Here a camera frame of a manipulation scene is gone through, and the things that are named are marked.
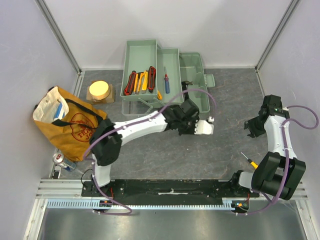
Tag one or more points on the orange handled screwdriver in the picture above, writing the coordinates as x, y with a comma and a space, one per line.
159, 96

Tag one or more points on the red bull can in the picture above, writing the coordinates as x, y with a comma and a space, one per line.
60, 160

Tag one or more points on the yellow canvas tote bag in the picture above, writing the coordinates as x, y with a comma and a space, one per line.
67, 122

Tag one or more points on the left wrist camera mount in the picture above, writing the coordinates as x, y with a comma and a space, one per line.
204, 127

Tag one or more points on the red black utility knife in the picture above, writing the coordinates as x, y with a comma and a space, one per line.
130, 84

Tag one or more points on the yellow black utility knife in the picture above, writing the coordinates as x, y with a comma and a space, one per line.
136, 81

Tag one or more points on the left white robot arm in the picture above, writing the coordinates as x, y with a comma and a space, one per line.
109, 137

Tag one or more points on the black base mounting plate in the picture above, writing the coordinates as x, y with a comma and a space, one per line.
124, 188

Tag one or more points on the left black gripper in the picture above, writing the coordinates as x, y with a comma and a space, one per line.
194, 120

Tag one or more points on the black handled tool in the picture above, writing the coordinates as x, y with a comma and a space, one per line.
185, 84

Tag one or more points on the blue red screwdriver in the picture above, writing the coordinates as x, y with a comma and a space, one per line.
166, 81

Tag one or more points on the green clear-lid toolbox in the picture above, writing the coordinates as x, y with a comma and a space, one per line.
180, 66

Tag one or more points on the yellow handled pliers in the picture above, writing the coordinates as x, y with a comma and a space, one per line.
251, 162

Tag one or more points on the yellow tape roll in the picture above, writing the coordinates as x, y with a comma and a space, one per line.
99, 90

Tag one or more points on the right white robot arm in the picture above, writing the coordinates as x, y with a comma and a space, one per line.
280, 168

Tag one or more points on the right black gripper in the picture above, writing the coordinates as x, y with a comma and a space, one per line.
250, 127

